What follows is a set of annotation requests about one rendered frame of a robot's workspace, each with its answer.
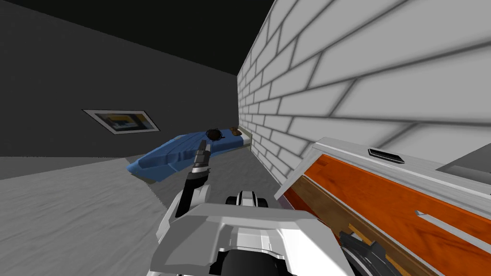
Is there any silver bar drawer handle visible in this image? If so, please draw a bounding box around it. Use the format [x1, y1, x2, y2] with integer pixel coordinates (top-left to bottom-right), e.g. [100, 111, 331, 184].
[414, 209, 491, 254]

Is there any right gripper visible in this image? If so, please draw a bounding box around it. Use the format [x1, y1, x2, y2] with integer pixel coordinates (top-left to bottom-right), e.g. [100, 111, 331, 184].
[339, 230, 387, 262]

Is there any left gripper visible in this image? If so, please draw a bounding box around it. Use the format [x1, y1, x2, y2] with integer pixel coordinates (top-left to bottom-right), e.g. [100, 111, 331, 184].
[193, 139, 211, 168]

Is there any small black flat device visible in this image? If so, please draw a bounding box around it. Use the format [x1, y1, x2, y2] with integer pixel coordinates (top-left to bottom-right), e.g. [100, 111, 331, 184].
[367, 148, 406, 165]

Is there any white framed wall picture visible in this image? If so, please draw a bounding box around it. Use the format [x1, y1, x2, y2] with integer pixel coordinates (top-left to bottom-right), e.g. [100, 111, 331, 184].
[82, 109, 161, 136]

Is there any blue bed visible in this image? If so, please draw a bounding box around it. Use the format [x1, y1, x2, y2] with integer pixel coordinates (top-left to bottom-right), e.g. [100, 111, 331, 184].
[126, 126, 252, 184]

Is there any white dresser with orange drawers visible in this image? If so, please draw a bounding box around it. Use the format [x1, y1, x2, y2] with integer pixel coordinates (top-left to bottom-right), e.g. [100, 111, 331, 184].
[274, 137, 491, 276]

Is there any orange wooden drawer front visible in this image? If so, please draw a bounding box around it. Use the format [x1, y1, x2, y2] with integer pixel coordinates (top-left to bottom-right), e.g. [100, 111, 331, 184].
[302, 153, 491, 276]

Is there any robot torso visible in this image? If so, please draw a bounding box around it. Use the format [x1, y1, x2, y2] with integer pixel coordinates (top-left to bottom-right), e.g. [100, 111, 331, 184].
[147, 190, 355, 276]

